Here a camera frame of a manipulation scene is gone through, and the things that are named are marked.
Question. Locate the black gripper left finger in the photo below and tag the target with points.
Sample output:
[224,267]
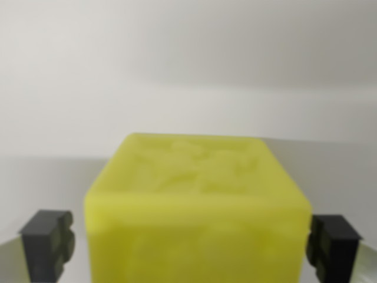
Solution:
[41,247]

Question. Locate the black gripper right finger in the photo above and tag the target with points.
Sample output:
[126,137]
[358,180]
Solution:
[335,250]

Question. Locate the yellow cube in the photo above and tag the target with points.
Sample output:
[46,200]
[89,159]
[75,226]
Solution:
[197,212]

